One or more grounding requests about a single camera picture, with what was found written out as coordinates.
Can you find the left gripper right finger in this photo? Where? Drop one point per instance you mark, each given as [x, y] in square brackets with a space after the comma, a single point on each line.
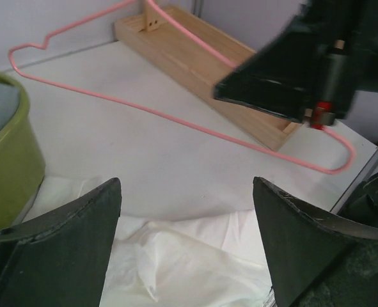
[315, 258]

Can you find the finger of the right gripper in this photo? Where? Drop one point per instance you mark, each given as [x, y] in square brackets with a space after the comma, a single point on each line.
[278, 80]

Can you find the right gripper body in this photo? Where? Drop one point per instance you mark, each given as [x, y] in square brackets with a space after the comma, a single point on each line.
[342, 37]

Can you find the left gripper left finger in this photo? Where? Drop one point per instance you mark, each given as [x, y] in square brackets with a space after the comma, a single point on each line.
[60, 258]

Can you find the white shirt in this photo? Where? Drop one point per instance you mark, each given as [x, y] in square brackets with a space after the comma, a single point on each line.
[215, 260]

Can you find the wooden clothes rack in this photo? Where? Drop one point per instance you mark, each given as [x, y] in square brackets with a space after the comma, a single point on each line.
[198, 71]

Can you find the green plastic basket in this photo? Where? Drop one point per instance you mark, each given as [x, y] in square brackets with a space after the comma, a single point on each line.
[22, 166]

